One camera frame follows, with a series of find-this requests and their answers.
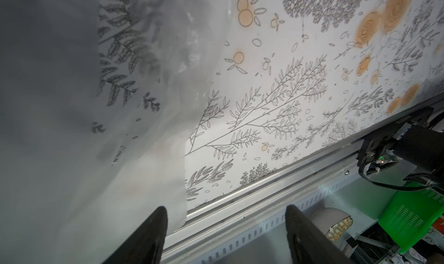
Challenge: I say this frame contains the green perforated basket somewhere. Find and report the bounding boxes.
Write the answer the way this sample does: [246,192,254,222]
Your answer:
[378,188,444,254]

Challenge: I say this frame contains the translucent plastic carrier bag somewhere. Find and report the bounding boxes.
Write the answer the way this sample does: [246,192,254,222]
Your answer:
[1,0,235,264]

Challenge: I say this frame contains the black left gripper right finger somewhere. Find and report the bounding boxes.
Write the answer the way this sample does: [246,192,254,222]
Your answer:
[285,205,352,264]

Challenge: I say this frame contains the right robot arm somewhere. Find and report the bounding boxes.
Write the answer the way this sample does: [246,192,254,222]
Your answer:
[357,107,444,193]

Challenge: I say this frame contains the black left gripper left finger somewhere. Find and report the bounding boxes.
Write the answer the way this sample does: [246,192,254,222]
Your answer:
[104,206,168,264]

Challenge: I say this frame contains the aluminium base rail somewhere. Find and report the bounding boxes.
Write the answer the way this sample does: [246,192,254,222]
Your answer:
[161,138,382,264]

